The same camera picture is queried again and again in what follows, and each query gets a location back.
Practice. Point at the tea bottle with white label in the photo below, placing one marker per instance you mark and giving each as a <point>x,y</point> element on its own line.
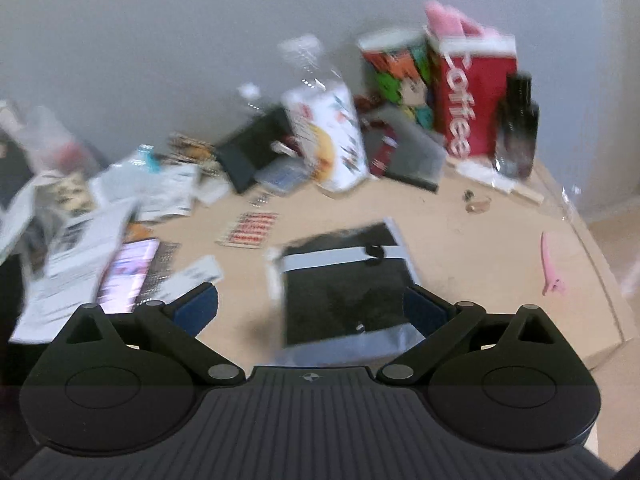
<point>323,117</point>

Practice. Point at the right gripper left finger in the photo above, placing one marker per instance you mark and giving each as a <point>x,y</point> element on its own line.
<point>111,383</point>

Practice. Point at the red coffee paper bag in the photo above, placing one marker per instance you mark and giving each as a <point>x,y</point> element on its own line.
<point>468,82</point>

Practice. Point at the black wallet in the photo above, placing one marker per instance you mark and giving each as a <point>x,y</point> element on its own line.
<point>249,150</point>

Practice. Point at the blue white mask packet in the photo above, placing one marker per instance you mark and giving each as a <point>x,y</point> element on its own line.
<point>131,177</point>

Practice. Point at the smartphone with lit screen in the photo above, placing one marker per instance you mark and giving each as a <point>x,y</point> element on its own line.
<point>124,278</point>

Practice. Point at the white business card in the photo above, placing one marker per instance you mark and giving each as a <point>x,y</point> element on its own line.
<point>203,270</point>

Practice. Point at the small clear water bottle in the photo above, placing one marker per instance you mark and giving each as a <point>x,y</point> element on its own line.
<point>251,98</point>

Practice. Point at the pink plush toy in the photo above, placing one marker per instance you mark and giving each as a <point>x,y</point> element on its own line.
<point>447,21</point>

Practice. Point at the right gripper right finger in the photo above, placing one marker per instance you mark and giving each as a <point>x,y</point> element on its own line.
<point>506,381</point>

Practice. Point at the red patterned sticker card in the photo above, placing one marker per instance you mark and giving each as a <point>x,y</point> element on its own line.
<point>249,230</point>

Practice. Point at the white charger block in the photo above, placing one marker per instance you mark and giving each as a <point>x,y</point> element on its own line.
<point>212,189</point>

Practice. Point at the pink hair clip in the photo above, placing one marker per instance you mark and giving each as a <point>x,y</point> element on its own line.
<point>552,280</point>

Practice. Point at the dark perfume bottle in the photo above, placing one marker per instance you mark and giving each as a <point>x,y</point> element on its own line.
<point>517,122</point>

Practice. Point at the colourful cartoon paper cup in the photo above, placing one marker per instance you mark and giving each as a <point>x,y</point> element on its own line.
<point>401,68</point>

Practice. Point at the clear plastic bag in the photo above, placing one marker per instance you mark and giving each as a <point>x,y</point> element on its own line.
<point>46,143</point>

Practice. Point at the small clear plastic box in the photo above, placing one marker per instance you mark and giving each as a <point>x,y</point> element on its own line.
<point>283,176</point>

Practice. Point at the printed paper documents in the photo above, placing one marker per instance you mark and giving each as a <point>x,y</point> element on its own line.
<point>74,262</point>

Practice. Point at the braided rope toy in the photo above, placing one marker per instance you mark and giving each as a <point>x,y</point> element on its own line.
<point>186,149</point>

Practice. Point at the black white patterned mug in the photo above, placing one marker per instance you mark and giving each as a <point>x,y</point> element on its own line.
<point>72,195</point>

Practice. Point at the white blue sachet packet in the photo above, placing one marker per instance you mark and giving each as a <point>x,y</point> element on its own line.
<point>168,193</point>

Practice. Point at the black silver foil package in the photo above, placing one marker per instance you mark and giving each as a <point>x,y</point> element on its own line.
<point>337,297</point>

